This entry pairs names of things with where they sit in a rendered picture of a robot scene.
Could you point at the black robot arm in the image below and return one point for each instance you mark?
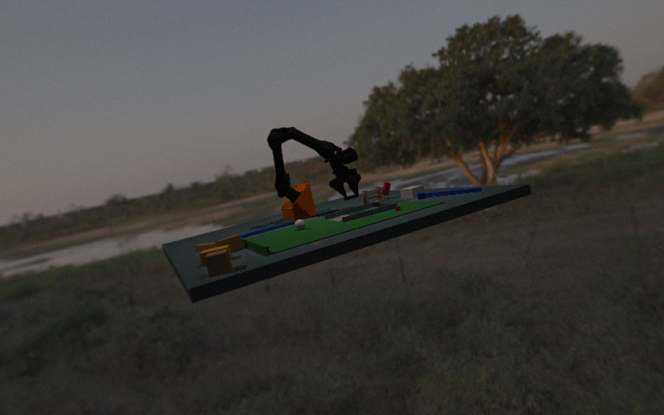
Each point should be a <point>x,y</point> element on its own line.
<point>324,148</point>

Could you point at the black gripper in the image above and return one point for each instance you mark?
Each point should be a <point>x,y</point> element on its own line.
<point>341,177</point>

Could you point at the brown wooden mallet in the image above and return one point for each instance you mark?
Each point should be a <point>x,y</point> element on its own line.
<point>235,243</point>

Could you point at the yellow cube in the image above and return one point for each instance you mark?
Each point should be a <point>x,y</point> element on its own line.
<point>205,252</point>

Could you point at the green flat mat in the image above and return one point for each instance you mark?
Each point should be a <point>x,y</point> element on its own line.
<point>288,238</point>

